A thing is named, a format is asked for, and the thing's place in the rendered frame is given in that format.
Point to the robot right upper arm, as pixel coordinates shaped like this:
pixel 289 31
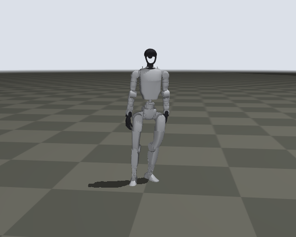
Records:
pixel 133 83

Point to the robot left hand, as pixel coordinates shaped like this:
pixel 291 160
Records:
pixel 166 115

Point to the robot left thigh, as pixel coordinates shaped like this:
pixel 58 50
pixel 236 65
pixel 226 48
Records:
pixel 159 131

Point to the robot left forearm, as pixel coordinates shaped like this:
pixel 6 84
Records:
pixel 166 104

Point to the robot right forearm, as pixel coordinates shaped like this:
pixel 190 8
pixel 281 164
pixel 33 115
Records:
pixel 130 104

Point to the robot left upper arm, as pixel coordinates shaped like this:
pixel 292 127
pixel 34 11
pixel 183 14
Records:
pixel 165 83

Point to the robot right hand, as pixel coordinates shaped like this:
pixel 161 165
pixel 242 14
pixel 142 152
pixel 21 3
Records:
pixel 128 120

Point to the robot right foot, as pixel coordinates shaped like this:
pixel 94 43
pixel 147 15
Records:
pixel 133 181

